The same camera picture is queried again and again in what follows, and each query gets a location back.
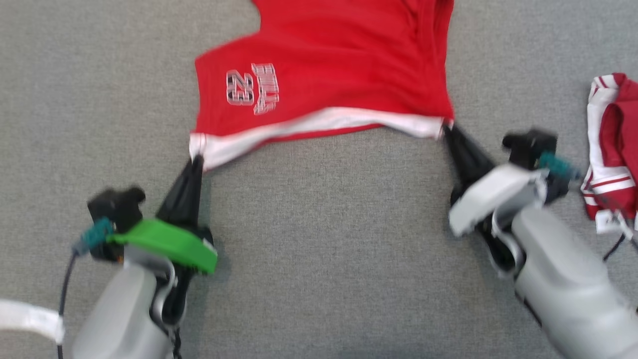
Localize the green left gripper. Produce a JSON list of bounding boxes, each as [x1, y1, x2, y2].
[[107, 156, 218, 275]]

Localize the grey fabric sofa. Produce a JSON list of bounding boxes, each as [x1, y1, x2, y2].
[[0, 0, 638, 359]]

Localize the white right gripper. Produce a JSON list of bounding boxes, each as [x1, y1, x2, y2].
[[443, 125, 548, 238]]

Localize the red white basketball jersey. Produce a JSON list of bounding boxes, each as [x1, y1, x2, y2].
[[580, 72, 638, 235]]

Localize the camera cable teal plug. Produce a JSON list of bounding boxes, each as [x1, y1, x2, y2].
[[537, 152, 582, 181], [56, 217, 116, 359]]

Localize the white cable wrap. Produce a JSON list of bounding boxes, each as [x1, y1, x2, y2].
[[0, 298, 66, 345]]

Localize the left camera cable teal plug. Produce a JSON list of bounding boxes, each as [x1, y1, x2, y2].
[[56, 217, 116, 359]]

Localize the right camera cable teal plug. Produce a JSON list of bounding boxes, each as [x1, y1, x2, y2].
[[537, 152, 582, 181]]

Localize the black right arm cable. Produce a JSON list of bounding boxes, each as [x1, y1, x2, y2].
[[602, 207, 638, 263]]

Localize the red basketball shorts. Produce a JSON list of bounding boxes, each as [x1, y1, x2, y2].
[[188, 0, 456, 173]]

